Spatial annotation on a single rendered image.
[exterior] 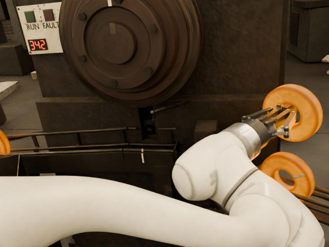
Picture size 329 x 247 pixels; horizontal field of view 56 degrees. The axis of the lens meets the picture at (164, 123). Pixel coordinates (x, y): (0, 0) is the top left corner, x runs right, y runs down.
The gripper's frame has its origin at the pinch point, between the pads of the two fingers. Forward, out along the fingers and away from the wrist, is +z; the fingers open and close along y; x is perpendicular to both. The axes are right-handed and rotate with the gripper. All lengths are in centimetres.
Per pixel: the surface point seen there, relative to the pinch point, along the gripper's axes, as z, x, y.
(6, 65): 78, -76, -603
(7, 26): 169, -25, -847
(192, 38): -4.1, 17.9, -29.5
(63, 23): -28, 27, -64
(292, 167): -2.3, -16.8, 2.2
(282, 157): -2.2, -14.7, -0.9
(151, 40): -16.9, 20.0, -33.3
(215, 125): 0.5, -12.9, -27.1
